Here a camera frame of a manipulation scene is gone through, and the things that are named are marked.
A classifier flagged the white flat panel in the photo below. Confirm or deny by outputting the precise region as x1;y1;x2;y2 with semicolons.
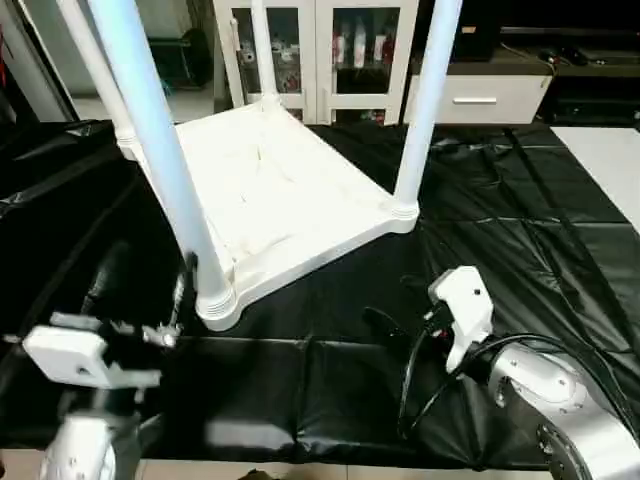
552;125;640;231

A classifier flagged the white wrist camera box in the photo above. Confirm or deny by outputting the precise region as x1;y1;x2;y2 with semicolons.
22;322;161;393
428;266;495;373

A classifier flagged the dark wooden TV bench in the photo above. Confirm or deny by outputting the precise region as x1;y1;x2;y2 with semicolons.
500;40;640;126

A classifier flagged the black box with yellow label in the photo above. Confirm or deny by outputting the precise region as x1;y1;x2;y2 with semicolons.
456;0;501;61

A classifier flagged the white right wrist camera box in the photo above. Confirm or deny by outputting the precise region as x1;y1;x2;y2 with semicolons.
428;266;495;373

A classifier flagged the white drawer unit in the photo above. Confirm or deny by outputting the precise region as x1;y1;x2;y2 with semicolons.
404;74;553;125

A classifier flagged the black work mat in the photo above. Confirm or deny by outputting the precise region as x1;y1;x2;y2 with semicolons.
0;118;640;471

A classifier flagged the white glass-door cabinet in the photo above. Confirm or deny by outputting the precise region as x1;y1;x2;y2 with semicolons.
212;0;423;126

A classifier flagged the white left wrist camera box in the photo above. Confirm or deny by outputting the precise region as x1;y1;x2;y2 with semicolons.
22;322;161;393

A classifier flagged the white plastic table top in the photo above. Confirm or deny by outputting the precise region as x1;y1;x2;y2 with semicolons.
118;98;421;333

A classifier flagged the dark floor crate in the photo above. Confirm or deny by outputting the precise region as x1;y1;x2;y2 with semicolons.
150;35;213;89

